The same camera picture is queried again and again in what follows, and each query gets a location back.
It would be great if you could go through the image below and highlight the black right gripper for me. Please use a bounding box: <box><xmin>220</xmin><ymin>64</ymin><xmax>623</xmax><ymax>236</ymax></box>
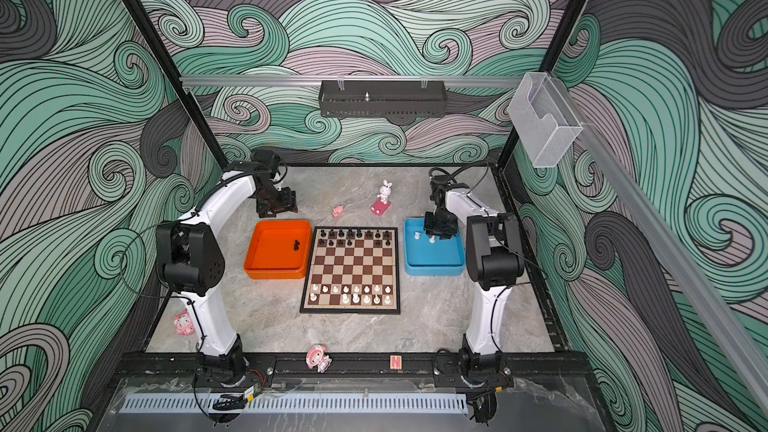
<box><xmin>424</xmin><ymin>211</ymin><xmax>457</xmax><ymax>239</ymax></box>

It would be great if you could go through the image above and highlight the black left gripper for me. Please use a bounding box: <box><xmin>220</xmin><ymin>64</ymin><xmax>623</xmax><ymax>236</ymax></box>
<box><xmin>256</xmin><ymin>185</ymin><xmax>298</xmax><ymax>218</ymax></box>

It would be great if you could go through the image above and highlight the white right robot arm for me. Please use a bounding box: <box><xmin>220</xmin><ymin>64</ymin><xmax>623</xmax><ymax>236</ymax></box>
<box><xmin>425</xmin><ymin>185</ymin><xmax>526</xmax><ymax>356</ymax></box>

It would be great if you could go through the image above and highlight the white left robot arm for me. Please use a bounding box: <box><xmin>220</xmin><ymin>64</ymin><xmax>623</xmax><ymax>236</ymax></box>
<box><xmin>156</xmin><ymin>162</ymin><xmax>297</xmax><ymax>359</ymax></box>

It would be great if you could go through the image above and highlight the folding chess board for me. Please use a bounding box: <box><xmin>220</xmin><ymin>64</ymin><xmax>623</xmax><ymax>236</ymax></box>
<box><xmin>299</xmin><ymin>226</ymin><xmax>401</xmax><ymax>315</ymax></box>

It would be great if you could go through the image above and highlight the blue plastic tray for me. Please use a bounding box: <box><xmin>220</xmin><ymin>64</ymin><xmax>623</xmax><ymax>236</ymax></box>
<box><xmin>404</xmin><ymin>218</ymin><xmax>466</xmax><ymax>277</ymax></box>

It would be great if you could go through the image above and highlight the orange plastic tray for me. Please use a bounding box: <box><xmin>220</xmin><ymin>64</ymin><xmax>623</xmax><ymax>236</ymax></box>
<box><xmin>243</xmin><ymin>220</ymin><xmax>312</xmax><ymax>280</ymax></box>

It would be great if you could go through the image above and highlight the white bunny phone stand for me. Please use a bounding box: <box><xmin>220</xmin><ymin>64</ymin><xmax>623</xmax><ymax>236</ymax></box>
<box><xmin>371</xmin><ymin>180</ymin><xmax>392</xmax><ymax>216</ymax></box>

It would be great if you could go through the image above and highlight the clear acrylic holder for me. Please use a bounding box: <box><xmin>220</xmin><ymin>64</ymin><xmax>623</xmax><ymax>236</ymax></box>
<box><xmin>507</xmin><ymin>72</ymin><xmax>583</xmax><ymax>169</ymax></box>

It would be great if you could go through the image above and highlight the red letter block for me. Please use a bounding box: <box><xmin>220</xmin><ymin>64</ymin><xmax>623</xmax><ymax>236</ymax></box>
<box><xmin>389</xmin><ymin>355</ymin><xmax>403</xmax><ymax>370</ymax></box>

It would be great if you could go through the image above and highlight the pink kitty figurine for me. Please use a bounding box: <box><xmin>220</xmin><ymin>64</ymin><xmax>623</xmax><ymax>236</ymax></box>
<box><xmin>174</xmin><ymin>311</ymin><xmax>196</xmax><ymax>336</ymax></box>

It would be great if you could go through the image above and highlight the pink melody figurine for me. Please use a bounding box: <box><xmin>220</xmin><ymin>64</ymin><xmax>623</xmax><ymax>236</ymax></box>
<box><xmin>305</xmin><ymin>344</ymin><xmax>332</xmax><ymax>373</ymax></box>

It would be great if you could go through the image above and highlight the black wall shelf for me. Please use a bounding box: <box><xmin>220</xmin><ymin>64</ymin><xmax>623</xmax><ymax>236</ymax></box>
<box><xmin>318</xmin><ymin>81</ymin><xmax>448</xmax><ymax>119</ymax></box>

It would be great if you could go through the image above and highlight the aluminium rail back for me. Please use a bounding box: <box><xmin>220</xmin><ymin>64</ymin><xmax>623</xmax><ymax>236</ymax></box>
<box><xmin>179</xmin><ymin>74</ymin><xmax>522</xmax><ymax>89</ymax></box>

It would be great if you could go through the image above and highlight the aluminium rail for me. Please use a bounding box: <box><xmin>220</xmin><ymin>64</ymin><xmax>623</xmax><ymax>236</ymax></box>
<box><xmin>579</xmin><ymin>123</ymin><xmax>767</xmax><ymax>412</ymax></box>
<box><xmin>179</xmin><ymin>74</ymin><xmax>522</xmax><ymax>89</ymax></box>

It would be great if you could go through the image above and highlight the white slotted cable duct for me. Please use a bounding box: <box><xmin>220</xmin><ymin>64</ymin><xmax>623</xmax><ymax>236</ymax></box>
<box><xmin>118</xmin><ymin>392</ymin><xmax>469</xmax><ymax>416</ymax></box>

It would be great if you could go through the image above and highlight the aluminium rail right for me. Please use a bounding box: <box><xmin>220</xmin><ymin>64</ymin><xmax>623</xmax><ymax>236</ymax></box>
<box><xmin>579</xmin><ymin>123</ymin><xmax>767</xmax><ymax>412</ymax></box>

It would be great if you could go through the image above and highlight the black frame post left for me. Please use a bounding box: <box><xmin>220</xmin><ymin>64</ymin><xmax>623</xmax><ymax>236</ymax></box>
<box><xmin>121</xmin><ymin>0</ymin><xmax>229</xmax><ymax>169</ymax></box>

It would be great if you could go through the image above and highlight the black frame post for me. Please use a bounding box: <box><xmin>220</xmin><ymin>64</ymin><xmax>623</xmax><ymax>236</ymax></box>
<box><xmin>121</xmin><ymin>0</ymin><xmax>229</xmax><ymax>169</ymax></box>
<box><xmin>497</xmin><ymin>0</ymin><xmax>588</xmax><ymax>169</ymax></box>

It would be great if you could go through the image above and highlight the black frame post right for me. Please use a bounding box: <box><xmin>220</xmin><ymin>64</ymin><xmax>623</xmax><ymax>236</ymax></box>
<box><xmin>497</xmin><ymin>0</ymin><xmax>588</xmax><ymax>169</ymax></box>

